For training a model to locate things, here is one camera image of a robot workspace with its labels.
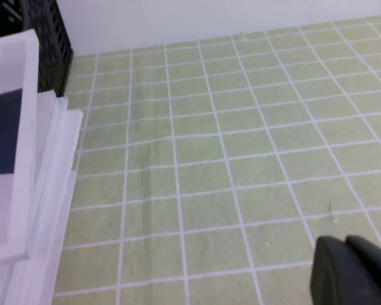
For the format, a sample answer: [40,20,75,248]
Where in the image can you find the black mesh book holder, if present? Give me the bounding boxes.
[0,0,74,98]

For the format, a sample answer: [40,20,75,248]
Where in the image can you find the white magazine with man portrait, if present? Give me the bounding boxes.
[0,29,41,271]

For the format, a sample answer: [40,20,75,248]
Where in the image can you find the plain white magazine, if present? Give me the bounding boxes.
[6,109,84,305]

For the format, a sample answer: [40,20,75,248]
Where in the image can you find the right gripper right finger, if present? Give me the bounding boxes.
[345,234,381,276]

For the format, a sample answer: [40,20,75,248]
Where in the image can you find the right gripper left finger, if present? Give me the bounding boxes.
[310,236,381,305]

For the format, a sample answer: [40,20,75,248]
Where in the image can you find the white magazine with orange corner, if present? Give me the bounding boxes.
[0,90,69,305]

